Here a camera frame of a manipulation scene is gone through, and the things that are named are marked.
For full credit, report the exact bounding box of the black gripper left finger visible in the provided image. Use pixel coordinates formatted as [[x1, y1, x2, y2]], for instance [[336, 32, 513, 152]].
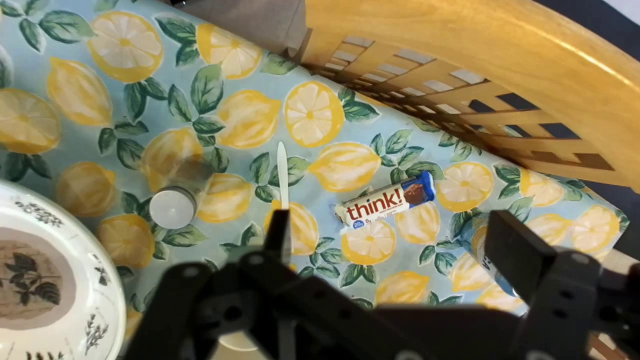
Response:
[[122, 205, 375, 360]]

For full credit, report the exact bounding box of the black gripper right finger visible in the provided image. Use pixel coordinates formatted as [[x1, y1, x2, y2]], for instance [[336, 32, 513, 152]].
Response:
[[482, 207, 640, 360]]

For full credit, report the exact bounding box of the white plastic knife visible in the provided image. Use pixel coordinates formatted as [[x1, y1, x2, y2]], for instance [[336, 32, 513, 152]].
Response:
[[273, 140, 294, 212]]

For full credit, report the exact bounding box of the think snack bar packet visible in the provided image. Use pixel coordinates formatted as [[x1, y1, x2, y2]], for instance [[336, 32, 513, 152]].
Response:
[[334, 169, 439, 232]]

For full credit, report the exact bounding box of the white bottle cap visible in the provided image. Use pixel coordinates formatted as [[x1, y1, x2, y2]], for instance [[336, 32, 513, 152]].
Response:
[[147, 185, 199, 232]]

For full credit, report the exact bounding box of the lemon print tablecloth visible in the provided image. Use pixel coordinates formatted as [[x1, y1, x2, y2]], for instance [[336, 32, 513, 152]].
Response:
[[0, 0, 631, 360]]

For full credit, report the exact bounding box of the white printed plate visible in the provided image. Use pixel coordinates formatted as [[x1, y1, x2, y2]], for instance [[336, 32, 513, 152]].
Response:
[[0, 178, 130, 360]]

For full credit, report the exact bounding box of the wooden lattice back chair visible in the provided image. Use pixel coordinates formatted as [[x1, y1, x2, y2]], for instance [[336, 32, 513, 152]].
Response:
[[297, 0, 640, 191]]

